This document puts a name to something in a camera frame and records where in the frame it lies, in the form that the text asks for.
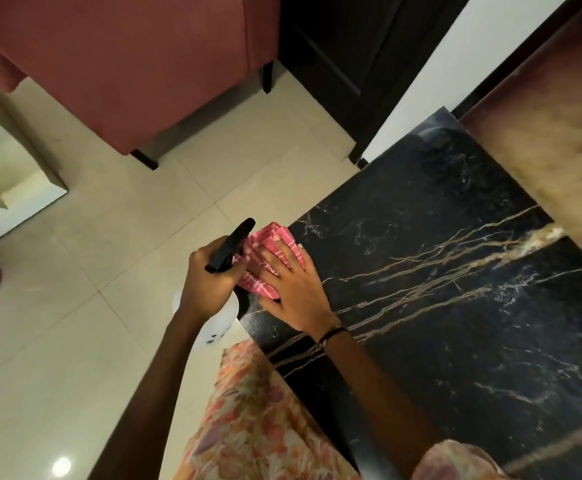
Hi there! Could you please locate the pink checked cleaning cloth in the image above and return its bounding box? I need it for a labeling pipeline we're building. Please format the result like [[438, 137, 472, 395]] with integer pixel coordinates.
[[236, 222, 306, 301]]

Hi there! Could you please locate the dark wooden door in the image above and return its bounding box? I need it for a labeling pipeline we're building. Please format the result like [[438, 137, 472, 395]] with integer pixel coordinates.
[[278, 0, 473, 166]]

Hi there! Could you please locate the person's right forearm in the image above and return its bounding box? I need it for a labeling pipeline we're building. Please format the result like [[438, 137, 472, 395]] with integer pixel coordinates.
[[321, 329, 446, 479]]

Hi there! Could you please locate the floral patterned dress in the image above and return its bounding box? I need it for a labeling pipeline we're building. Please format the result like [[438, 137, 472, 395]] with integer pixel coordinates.
[[173, 340, 513, 480]]

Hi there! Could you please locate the person's left hand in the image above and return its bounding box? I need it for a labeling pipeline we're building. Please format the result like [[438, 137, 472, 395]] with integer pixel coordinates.
[[178, 236, 249, 323]]

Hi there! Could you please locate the white arched shelf unit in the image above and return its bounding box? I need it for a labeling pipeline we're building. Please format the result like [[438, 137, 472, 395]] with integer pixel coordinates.
[[0, 76, 68, 249]]

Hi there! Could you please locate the person's right hand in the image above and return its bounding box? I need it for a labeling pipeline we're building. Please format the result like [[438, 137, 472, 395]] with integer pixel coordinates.
[[245, 238, 342, 340]]

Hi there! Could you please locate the white spray bottle black trigger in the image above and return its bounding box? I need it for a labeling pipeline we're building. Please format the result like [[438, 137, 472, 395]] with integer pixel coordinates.
[[172, 218, 256, 351]]

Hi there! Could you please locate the red upholstered sofa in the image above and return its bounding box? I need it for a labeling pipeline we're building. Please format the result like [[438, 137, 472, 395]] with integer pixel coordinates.
[[0, 0, 282, 171]]

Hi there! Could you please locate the black wrist band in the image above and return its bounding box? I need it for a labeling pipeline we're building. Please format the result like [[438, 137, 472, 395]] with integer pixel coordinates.
[[317, 325, 351, 348]]

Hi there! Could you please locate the person's left forearm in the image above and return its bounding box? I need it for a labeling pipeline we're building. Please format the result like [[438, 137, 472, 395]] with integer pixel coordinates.
[[88, 309, 212, 480]]

